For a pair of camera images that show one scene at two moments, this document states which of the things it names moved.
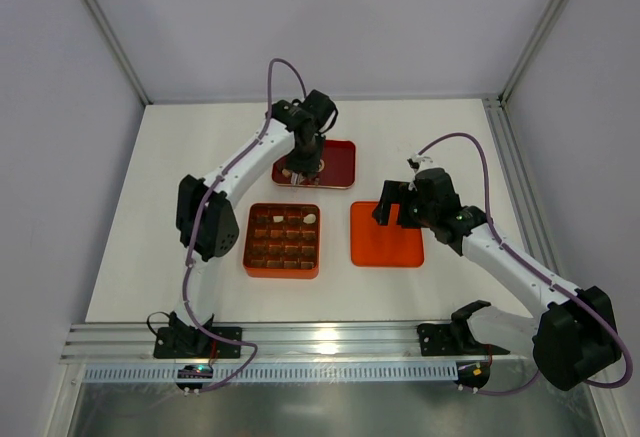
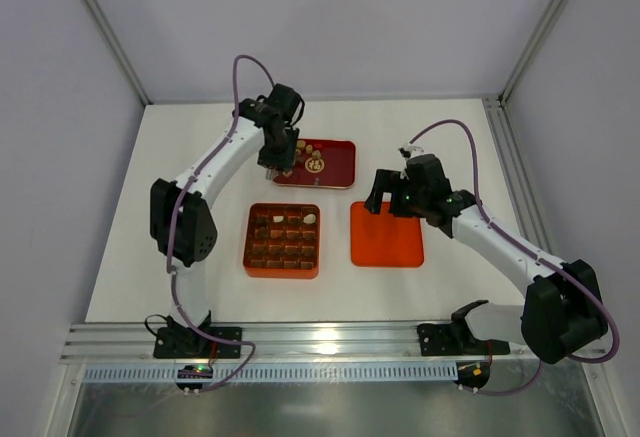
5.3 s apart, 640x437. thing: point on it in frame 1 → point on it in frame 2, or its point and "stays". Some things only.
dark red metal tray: x=338 y=167 stays
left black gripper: x=304 y=163 → x=278 y=158
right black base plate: x=439 y=340 stays
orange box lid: x=375 y=245 stays
